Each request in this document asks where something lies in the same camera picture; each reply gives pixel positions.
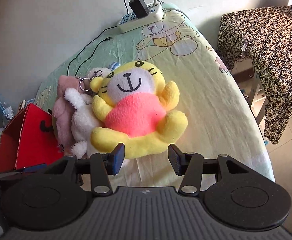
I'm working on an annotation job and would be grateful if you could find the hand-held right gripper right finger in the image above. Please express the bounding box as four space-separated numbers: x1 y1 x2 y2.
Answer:
168 144 249 197

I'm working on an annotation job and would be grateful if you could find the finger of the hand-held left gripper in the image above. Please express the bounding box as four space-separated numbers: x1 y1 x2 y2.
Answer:
0 164 48 180

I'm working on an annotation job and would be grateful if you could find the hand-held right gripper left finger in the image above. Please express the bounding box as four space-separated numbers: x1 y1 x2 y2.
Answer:
44 142 125 197

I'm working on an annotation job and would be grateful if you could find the red cardboard box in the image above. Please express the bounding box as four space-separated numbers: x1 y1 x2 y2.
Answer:
0 103 65 173

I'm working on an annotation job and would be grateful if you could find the yellow tiger plush toy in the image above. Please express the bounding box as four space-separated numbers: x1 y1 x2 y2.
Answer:
89 60 188 159

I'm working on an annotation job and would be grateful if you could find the white fluffy plush toy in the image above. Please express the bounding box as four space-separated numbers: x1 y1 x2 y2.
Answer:
64 66 116 158

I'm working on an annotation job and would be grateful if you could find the mauve teddy bear plush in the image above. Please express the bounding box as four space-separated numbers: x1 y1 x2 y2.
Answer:
52 75 78 153

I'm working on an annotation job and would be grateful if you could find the green cartoon bed sheet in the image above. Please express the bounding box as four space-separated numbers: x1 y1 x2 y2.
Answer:
32 2 276 195

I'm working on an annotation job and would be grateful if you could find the metal keyring clasp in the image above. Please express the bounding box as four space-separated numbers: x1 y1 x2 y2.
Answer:
78 70 104 93

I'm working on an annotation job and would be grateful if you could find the white power strip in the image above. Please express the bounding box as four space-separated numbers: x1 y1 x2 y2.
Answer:
117 1 164 34

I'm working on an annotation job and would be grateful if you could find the black charger adapter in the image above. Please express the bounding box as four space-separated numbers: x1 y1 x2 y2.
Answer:
128 0 150 19

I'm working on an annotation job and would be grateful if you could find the white rack frame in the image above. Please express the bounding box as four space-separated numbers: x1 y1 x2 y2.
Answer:
246 72 269 130

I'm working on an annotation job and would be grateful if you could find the black charger cable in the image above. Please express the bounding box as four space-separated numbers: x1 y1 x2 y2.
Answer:
67 0 138 77

